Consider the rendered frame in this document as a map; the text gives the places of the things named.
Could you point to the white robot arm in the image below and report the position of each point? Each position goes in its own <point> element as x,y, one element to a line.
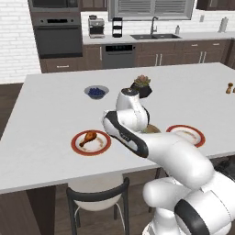
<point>180,159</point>

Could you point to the grey bowl with blue pattern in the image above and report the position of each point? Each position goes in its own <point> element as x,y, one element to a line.
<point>96,91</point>

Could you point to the brown chicken drumstick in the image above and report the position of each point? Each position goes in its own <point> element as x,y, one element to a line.
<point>88,137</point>

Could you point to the brown bowl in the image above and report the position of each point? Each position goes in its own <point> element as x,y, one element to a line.
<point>153,129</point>

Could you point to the white kitchen island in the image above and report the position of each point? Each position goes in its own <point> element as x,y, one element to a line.
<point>107,122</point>

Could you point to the red rimmed plate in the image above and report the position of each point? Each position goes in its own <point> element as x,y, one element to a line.
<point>187,134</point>
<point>91,143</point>

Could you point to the succulent plant in black pot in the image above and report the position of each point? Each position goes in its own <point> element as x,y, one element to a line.
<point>142,85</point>

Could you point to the black dishwasher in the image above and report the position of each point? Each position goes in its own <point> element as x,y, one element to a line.
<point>118,56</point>

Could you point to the black and white chair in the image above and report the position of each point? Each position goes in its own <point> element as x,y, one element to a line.
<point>98,195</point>

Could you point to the black sink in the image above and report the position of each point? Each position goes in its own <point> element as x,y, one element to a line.
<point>155,36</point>

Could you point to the black tiered stand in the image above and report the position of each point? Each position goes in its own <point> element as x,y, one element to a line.
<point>117,27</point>

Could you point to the brown base cupboards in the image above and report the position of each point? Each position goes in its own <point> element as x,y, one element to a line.
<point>183,53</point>

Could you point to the silver coffee machine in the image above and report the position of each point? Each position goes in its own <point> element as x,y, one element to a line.
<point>96,26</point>

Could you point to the dark tap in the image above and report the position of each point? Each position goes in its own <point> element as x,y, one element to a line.
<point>153,25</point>

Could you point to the grey soap dispenser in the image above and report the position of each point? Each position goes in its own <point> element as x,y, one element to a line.
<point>177,29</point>

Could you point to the window with blinds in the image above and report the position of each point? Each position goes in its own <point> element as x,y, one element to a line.
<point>151,8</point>

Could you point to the brown pepper shaker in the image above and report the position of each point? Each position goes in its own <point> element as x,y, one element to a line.
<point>229,88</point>

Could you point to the microwave oven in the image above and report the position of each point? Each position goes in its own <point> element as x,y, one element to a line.
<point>54,4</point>

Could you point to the white paper towel roll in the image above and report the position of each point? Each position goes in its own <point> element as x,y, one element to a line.
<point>223,24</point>

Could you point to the black wall oven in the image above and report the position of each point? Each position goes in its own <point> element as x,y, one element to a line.
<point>57,35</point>

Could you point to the brown wall cupboards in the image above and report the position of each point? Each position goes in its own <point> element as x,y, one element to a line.
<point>93,4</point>

